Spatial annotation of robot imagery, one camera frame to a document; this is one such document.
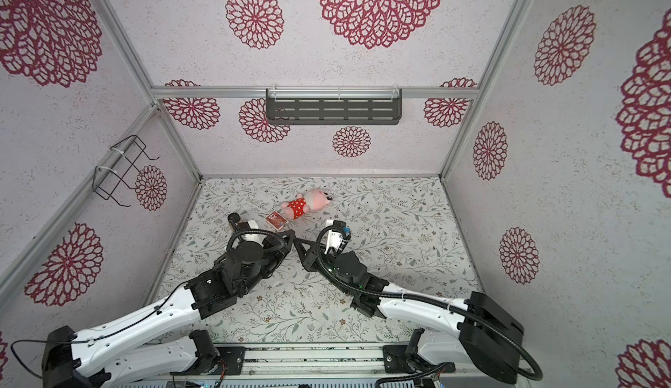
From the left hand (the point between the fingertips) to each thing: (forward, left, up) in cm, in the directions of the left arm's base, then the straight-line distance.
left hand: (295, 238), depth 72 cm
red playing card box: (+22, +12, -23) cm, 34 cm away
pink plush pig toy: (+28, -3, -17) cm, 33 cm away
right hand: (-2, 0, +3) cm, 4 cm away
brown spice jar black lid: (+18, +26, -15) cm, 35 cm away
